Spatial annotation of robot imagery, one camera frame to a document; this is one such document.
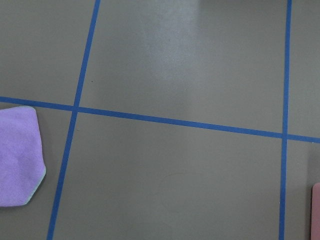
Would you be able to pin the pink plastic tray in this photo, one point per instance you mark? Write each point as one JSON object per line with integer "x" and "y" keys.
{"x": 315, "y": 213}

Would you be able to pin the purple cloth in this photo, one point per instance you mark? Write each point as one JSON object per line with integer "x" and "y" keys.
{"x": 22, "y": 166}

